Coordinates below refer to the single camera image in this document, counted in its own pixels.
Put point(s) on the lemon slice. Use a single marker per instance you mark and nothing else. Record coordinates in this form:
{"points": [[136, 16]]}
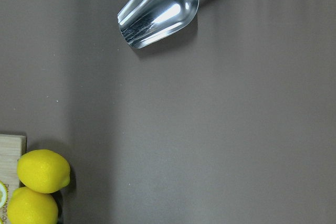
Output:
{"points": [[4, 194]]}

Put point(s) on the bamboo cutting board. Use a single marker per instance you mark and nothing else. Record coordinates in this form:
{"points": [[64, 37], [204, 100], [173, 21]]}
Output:
{"points": [[12, 148]]}

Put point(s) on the metal scoop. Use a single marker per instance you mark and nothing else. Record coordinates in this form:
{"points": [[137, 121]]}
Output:
{"points": [[143, 22]]}

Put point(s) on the yellow lemon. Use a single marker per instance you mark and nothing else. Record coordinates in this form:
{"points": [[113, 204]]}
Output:
{"points": [[43, 171], [28, 206]]}

